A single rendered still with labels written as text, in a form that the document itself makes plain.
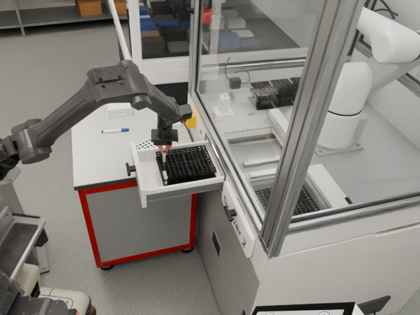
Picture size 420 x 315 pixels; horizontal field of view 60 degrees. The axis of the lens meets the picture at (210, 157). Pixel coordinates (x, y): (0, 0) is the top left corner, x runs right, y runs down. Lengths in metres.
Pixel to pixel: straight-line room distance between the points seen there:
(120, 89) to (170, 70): 1.35
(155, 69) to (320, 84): 1.51
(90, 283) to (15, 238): 1.13
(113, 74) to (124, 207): 1.05
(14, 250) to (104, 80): 0.56
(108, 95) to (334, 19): 0.49
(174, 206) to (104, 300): 0.67
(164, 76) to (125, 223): 0.88
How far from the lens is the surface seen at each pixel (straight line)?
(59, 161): 3.00
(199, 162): 1.54
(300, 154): 0.89
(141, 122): 1.99
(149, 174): 1.57
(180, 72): 2.22
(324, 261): 1.40
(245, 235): 1.30
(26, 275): 1.40
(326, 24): 0.77
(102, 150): 1.83
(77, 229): 2.51
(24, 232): 1.20
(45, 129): 1.04
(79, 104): 0.92
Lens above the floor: 1.93
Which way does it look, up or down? 41 degrees down
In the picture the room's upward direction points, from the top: 5 degrees clockwise
